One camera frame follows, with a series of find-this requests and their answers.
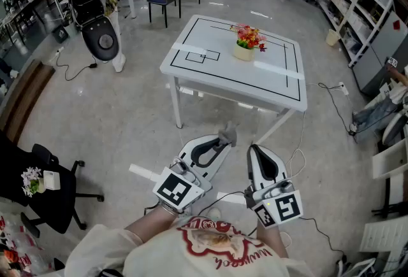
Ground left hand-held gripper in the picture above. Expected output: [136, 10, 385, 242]
[152, 134, 233, 211]

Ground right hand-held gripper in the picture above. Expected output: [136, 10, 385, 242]
[244, 143, 304, 229]

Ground grey wiping cloth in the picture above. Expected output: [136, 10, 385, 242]
[217, 121, 239, 148]

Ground potted red pink flowers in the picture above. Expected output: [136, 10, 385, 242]
[229, 23, 268, 62]

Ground person's left forearm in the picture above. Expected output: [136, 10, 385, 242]
[124, 204, 179, 243]

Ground person's right forearm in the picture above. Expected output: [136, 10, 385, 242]
[256, 220, 289, 259]

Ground white floor tape strip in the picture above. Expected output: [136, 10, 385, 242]
[129, 163, 162, 181]
[216, 192, 247, 204]

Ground white table with black lines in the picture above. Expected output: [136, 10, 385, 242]
[159, 14, 309, 145]

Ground cream printed t-shirt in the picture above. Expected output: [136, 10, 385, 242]
[64, 217, 316, 277]

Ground white open shelf box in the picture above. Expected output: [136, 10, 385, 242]
[372, 141, 408, 180]

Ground white drawer cabinet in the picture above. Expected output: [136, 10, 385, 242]
[359, 217, 408, 253]

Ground beige waste bin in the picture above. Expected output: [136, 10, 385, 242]
[325, 29, 342, 47]

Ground black office chair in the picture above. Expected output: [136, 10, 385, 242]
[0, 134, 105, 235]

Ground grey cabinet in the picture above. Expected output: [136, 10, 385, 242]
[352, 10, 408, 97]

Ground white shelf unit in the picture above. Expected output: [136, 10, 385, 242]
[317, 0, 400, 68]

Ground white flower plant pot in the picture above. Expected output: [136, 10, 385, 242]
[20, 166, 44, 197]

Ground brown wooden bench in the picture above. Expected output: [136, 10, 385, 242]
[0, 59, 55, 145]

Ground black crate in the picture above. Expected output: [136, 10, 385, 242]
[52, 24, 69, 44]

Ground silver bracelet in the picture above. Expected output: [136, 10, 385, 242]
[157, 202, 179, 217]

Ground white wire basket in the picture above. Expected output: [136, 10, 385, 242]
[337, 258, 377, 277]

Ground black adapter cable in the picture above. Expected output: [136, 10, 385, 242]
[52, 46, 98, 82]

